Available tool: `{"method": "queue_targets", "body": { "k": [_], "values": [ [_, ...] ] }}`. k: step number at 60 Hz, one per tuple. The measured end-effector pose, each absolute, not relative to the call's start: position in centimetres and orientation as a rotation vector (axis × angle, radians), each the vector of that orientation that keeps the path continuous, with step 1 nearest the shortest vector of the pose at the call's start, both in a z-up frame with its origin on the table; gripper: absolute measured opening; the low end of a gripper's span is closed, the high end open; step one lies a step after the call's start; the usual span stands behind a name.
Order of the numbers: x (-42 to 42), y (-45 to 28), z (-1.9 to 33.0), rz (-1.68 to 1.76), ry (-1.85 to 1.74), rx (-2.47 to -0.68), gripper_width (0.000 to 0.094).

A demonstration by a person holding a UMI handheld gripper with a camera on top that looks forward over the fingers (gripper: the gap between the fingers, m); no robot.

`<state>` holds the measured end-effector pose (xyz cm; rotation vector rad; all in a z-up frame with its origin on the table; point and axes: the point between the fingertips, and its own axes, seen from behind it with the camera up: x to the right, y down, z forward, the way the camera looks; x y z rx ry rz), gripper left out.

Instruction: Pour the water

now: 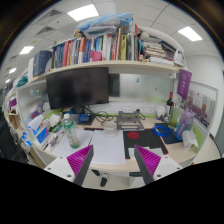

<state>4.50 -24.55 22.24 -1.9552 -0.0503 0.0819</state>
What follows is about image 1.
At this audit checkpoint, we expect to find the blue box on desk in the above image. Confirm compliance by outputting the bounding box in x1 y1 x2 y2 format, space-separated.
78 114 91 123

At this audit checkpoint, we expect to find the dark glass bottle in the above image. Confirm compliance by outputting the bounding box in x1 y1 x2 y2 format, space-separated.
166 92 173 118

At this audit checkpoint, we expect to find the white crumpled tissue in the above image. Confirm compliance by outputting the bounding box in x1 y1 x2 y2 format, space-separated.
182 130 198 149

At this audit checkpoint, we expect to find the dark blue binder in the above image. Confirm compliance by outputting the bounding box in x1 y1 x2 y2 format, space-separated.
33 50 52 76

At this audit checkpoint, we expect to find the translucent plastic cup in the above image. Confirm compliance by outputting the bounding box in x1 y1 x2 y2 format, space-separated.
103 121 117 137

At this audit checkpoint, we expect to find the black computer monitor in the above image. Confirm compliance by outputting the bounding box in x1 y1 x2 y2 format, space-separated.
46 67 109 109

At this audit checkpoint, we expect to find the black mat with red dot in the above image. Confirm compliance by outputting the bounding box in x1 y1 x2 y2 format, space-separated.
123 129 168 159

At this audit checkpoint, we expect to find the white power outlet strip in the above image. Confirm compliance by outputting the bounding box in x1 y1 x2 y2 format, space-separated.
123 104 154 114

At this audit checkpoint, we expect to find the coiled blue cable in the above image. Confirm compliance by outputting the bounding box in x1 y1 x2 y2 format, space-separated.
152 123 172 138

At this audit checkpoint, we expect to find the clear plastic water bottle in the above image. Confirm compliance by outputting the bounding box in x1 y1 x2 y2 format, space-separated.
64 114 80 149

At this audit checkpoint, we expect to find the white wall shelf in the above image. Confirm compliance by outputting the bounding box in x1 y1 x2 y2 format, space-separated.
27 60 180 84

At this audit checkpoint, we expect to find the grey metal laptop stand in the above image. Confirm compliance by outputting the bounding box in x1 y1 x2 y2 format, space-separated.
116 111 144 131

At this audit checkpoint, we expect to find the row of upright books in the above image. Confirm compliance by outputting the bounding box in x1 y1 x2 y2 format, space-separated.
52 24 139 69

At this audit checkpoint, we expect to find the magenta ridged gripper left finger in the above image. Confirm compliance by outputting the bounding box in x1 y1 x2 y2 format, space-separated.
67 145 94 186

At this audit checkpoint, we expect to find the stack of papers on shelf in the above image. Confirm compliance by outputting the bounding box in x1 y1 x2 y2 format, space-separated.
139 29 186 67

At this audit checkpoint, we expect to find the purple water bottle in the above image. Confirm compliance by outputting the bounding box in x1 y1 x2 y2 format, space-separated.
175 110 194 140

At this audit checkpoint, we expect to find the plastic bag on books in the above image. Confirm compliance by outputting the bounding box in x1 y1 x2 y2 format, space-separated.
77 12 133 38

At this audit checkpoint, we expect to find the purple hanging banner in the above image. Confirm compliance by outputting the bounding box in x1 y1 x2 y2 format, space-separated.
177 69 192 99

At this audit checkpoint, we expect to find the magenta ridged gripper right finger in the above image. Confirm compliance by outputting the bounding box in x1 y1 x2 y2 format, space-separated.
134 145 161 184

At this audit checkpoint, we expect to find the white paper sheet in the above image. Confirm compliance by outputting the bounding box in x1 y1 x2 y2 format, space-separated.
91 130 125 164

